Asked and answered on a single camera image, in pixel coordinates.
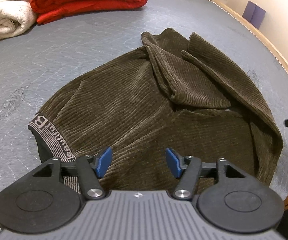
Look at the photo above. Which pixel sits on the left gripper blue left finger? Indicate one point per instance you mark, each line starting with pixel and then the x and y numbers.
pixel 90 169

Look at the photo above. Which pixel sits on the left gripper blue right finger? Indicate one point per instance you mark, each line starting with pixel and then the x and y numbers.
pixel 187 170

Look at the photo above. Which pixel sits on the brown corduroy pants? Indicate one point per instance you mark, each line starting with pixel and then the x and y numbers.
pixel 173 91

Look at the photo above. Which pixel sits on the purple folded mat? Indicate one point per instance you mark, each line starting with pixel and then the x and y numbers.
pixel 254 14

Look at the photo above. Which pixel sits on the wooden bed frame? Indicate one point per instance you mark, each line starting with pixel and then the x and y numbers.
pixel 265 41

